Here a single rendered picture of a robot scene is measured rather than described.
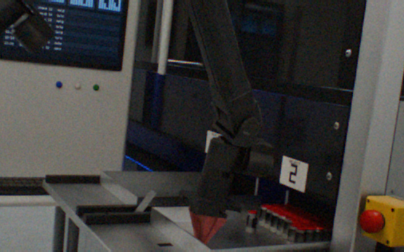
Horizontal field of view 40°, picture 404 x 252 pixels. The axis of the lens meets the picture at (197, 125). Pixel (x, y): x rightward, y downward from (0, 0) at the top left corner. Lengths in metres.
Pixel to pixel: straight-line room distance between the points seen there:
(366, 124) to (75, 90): 1.04
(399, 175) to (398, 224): 0.14
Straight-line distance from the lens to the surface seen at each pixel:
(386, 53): 1.05
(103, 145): 1.87
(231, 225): 1.25
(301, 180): 1.18
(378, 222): 1.00
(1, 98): 1.77
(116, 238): 1.09
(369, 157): 1.05
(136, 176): 1.54
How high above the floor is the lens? 1.23
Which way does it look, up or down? 7 degrees down
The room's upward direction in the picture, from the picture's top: 7 degrees clockwise
